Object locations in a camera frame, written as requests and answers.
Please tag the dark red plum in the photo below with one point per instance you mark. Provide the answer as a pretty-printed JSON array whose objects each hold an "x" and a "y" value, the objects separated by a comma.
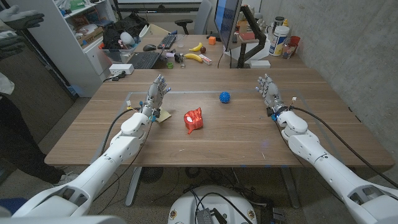
[{"x": 203, "y": 49}]

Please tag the blue spiky stress ball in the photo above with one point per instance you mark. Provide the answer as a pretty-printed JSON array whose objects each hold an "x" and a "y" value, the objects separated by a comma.
[{"x": 224, "y": 97}]

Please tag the person in white shirt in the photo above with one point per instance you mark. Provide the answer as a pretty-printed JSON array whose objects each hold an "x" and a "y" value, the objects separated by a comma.
[{"x": 18, "y": 140}]

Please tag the jar with dark lid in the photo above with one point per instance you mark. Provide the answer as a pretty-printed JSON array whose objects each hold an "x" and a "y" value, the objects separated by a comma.
[{"x": 278, "y": 21}]

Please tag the small black device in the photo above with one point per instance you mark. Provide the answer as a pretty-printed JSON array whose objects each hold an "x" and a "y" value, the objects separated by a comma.
[{"x": 178, "y": 57}]

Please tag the white power strip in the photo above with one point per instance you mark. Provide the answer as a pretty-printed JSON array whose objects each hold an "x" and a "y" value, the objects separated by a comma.
[{"x": 121, "y": 68}]

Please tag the white round object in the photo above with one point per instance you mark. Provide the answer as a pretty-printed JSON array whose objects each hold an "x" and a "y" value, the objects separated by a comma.
[{"x": 127, "y": 38}]

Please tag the round black fan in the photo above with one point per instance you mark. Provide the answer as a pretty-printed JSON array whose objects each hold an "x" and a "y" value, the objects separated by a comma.
[{"x": 151, "y": 175}]

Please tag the small yellow banana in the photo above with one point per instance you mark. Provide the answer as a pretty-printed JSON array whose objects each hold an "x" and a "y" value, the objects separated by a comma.
[{"x": 196, "y": 47}]

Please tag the small green cup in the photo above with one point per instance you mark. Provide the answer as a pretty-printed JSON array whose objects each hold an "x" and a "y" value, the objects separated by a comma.
[{"x": 169, "y": 65}]

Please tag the black keyboard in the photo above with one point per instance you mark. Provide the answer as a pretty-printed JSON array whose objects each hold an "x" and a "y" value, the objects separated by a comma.
[
  {"x": 168, "y": 41},
  {"x": 144, "y": 59}
]

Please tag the clear plastic bin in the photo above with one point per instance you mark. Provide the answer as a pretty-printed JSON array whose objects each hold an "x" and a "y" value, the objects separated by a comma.
[{"x": 118, "y": 54}]

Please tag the red book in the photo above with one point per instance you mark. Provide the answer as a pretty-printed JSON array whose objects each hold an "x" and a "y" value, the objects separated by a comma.
[{"x": 247, "y": 35}]

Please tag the black bag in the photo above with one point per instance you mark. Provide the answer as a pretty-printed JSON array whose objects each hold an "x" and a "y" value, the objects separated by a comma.
[{"x": 124, "y": 28}]

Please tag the small red white box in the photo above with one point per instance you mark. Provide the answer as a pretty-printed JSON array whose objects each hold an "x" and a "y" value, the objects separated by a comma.
[{"x": 205, "y": 59}]

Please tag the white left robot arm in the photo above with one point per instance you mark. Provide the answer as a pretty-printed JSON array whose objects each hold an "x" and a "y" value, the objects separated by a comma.
[{"x": 102, "y": 168}]

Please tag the yellow bottle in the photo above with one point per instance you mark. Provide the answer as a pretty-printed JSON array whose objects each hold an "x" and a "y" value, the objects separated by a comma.
[{"x": 285, "y": 22}]

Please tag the clear glass cup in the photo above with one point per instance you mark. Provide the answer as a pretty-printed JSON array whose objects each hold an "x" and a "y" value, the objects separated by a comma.
[{"x": 287, "y": 50}]

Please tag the grey table leg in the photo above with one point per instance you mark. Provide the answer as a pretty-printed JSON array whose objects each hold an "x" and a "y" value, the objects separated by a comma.
[
  {"x": 133, "y": 186},
  {"x": 290, "y": 189}
]

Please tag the black remote control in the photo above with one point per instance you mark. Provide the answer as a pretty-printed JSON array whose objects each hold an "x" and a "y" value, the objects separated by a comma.
[{"x": 234, "y": 38}]

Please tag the flat white box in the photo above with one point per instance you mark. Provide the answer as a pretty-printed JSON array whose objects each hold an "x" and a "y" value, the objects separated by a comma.
[{"x": 259, "y": 64}]

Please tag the red crumpled foil bag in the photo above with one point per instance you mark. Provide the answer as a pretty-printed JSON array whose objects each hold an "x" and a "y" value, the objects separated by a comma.
[{"x": 193, "y": 119}]

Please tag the cardboard box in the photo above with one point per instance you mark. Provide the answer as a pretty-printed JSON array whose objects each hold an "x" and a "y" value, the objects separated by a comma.
[{"x": 90, "y": 35}]

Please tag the orange cube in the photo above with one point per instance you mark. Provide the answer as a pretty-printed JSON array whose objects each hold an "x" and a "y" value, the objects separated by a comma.
[{"x": 212, "y": 40}]

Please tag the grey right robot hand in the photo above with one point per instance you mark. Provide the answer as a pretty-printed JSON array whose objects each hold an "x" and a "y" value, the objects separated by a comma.
[{"x": 272, "y": 95}]

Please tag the computer monitor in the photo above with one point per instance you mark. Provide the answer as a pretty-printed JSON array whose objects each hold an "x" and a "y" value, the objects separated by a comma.
[{"x": 227, "y": 21}]

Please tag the red cup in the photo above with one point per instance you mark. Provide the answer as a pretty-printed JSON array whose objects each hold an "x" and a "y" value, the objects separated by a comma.
[{"x": 294, "y": 42}]

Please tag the large yellow banana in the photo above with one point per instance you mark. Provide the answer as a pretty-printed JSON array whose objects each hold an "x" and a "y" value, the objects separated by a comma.
[{"x": 193, "y": 57}]

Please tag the black computer mouse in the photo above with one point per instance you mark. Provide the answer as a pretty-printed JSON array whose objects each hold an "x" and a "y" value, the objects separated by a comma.
[{"x": 149, "y": 47}]

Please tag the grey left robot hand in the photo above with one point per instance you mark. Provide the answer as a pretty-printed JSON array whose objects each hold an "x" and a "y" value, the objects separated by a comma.
[{"x": 154, "y": 98}]

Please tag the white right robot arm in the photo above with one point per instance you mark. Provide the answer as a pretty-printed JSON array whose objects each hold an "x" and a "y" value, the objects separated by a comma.
[{"x": 329, "y": 171}]

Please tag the white wipes canister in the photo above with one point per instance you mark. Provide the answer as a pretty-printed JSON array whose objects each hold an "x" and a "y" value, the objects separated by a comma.
[{"x": 279, "y": 40}]

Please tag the grey office chair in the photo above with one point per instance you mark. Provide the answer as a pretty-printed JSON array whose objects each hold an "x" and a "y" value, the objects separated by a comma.
[{"x": 202, "y": 15}]

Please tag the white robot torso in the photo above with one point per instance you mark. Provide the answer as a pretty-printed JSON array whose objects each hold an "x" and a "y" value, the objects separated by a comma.
[{"x": 186, "y": 208}]

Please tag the white shelf cabinet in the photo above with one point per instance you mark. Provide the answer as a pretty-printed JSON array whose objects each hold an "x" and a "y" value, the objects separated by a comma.
[{"x": 71, "y": 59}]

